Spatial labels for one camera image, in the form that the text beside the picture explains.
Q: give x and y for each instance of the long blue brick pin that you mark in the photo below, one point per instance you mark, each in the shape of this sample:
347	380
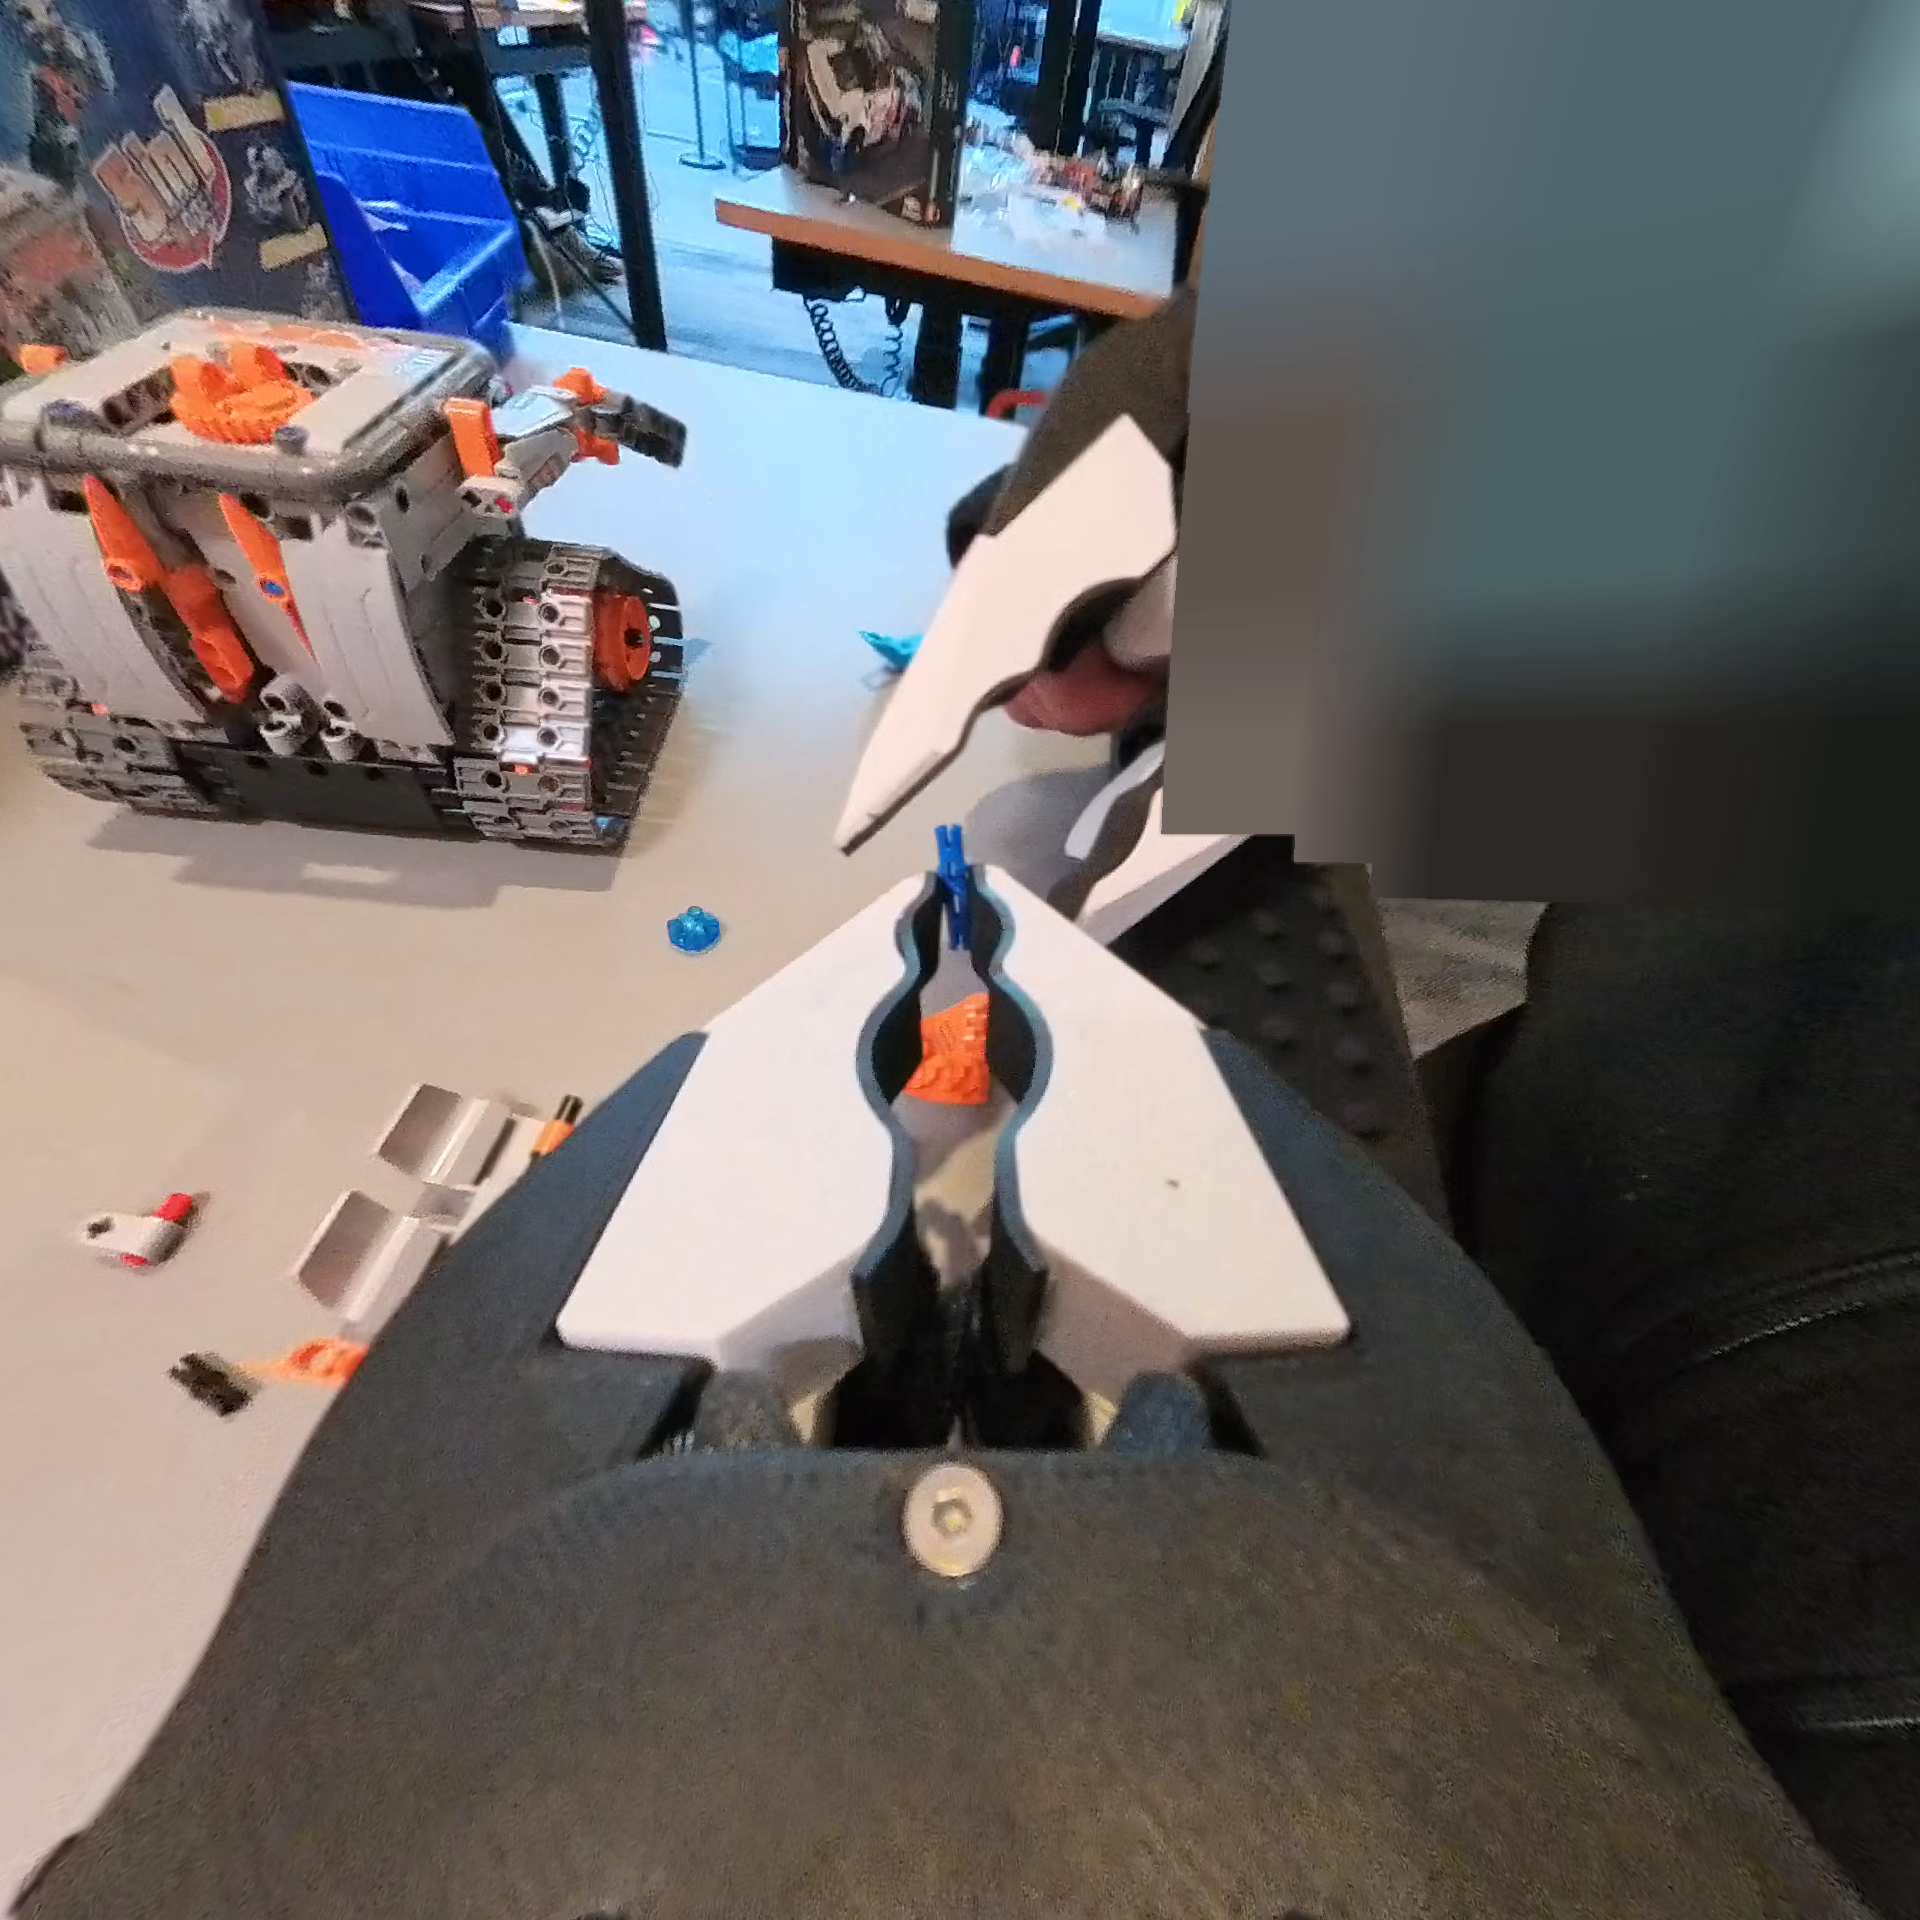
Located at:
956	885

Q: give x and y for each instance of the blue plastic storage bin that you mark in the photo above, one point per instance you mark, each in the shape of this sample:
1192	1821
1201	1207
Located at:
417	213

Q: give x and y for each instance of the brown wooden table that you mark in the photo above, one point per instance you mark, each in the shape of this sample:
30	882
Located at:
959	253

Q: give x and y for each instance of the grey orange tracked brick robot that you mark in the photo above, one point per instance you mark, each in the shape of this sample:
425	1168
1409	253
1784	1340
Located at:
345	601

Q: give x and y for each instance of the black metal pole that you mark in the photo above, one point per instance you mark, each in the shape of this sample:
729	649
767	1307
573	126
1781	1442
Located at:
626	167

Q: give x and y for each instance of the black product box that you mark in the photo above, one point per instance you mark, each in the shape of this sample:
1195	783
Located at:
883	106

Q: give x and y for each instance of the person's right hand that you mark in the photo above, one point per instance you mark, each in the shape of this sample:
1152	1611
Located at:
1090	698

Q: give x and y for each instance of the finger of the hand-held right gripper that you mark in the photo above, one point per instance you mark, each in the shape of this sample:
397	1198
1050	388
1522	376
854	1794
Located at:
1117	832
1022	585

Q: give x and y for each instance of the small grey connector red pin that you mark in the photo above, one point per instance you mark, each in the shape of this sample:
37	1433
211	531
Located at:
144	1235

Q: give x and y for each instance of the light blue brick piece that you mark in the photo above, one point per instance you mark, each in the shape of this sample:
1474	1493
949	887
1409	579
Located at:
892	652

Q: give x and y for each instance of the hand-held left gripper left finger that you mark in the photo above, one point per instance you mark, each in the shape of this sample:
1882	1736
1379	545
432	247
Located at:
718	1198

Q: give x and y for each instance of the small black brick pin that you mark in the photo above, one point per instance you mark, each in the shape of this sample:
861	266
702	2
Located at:
211	1381

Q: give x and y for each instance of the orange curved brick piece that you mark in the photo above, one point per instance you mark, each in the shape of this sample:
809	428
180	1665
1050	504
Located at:
953	1057

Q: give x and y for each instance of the small blue brick pin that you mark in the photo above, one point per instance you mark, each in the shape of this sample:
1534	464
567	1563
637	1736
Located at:
696	930

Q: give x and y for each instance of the dark blue toy box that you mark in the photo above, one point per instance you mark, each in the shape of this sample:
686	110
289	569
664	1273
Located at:
133	179

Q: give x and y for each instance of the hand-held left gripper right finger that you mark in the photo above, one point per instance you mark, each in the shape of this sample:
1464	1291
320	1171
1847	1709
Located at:
1186	1198

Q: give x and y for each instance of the grey orange brick wheel assembly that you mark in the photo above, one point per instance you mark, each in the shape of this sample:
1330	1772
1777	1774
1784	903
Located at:
433	1154

